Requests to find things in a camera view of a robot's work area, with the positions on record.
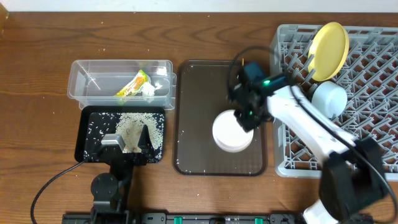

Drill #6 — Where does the blue bowl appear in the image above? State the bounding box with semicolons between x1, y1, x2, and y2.
312;81;348;118

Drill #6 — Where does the grey dishwasher rack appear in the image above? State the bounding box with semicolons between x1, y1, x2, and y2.
271;24;397;182

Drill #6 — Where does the brown serving tray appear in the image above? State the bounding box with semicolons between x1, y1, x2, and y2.
173;60;267;176

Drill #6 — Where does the pink bowl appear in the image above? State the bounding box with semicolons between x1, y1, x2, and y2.
212;110;254;153

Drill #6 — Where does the green snack wrapper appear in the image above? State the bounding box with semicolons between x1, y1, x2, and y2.
115;70;150;97

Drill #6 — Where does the clear plastic bin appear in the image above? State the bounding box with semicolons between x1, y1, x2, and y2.
67;60;177;110

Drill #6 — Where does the pile of rice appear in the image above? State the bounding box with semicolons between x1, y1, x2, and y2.
83;111;165;162

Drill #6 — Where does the white tissue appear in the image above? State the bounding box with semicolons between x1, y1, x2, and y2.
139;82;162;97

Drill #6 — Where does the black waste tray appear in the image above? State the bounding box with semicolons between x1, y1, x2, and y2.
74;106;165;163

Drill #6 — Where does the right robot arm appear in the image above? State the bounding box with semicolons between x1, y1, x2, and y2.
227;62;397;223

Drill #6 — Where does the yellow plate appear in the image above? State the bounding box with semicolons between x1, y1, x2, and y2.
308;22;349;82

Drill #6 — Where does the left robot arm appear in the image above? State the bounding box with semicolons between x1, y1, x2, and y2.
87;125;154;224

